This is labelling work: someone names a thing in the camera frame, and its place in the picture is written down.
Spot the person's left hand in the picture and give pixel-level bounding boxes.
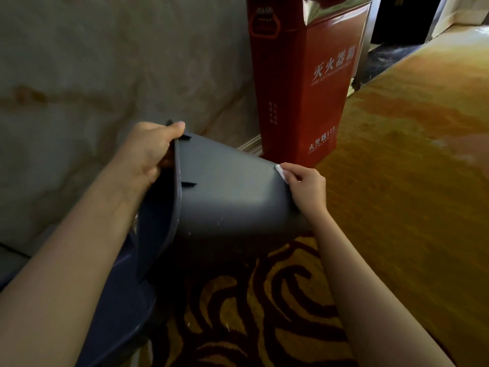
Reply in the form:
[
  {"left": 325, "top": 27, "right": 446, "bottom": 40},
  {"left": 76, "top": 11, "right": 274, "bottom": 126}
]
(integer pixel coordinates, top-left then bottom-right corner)
[{"left": 113, "top": 121, "right": 186, "bottom": 190}]

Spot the person's right hand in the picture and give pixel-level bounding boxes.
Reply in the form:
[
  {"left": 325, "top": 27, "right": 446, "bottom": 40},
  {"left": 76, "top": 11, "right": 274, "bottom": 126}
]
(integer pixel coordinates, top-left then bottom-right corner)
[{"left": 280, "top": 163, "right": 328, "bottom": 221}]

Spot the grey plastic waste bin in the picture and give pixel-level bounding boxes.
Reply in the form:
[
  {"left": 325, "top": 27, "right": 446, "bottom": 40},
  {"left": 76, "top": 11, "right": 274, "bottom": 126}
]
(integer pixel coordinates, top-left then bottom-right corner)
[{"left": 136, "top": 119, "right": 311, "bottom": 279}]

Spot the person's left forearm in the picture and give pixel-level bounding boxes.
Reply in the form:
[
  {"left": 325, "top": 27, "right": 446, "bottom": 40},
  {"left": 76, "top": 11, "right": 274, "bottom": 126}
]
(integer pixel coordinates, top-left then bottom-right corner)
[{"left": 0, "top": 164, "right": 150, "bottom": 367}]

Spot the person's right forearm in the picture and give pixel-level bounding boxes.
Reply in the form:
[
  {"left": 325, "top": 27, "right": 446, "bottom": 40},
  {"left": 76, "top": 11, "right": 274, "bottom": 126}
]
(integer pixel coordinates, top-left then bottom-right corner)
[{"left": 306, "top": 210, "right": 455, "bottom": 367}]

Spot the red fire extinguisher box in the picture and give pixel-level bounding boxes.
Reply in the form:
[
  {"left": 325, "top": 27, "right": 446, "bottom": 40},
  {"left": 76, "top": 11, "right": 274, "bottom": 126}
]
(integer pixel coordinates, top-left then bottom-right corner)
[{"left": 246, "top": 0, "right": 374, "bottom": 168}]

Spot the dark door frame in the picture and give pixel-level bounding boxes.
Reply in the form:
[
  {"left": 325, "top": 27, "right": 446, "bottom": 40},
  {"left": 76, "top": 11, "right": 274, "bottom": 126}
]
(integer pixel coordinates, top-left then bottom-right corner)
[{"left": 351, "top": 0, "right": 449, "bottom": 92}]

